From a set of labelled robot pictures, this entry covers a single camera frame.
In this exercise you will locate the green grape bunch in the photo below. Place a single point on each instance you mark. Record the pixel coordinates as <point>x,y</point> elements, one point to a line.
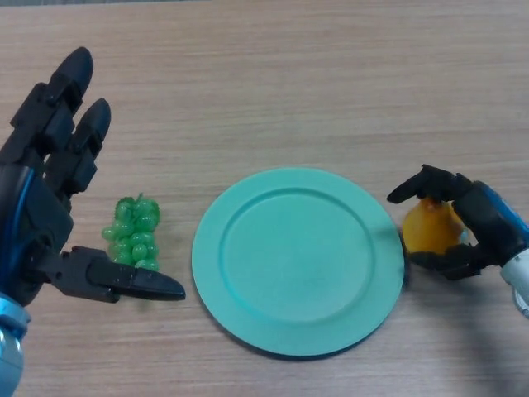
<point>136,227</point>

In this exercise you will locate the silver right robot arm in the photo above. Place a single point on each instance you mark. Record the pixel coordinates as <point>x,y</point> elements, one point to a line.
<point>518,281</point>

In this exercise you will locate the green round plate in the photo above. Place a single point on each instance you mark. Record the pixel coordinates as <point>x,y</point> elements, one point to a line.
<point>297,264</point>

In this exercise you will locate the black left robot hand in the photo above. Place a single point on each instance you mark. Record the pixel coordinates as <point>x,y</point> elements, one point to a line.
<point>37,215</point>

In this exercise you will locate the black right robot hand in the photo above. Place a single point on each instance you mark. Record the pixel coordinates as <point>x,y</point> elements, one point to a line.
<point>494,223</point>

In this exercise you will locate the yellow pear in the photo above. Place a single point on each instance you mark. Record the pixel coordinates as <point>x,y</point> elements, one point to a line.
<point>430,231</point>

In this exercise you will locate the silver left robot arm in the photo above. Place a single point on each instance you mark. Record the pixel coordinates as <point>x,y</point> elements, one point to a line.
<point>10,351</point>

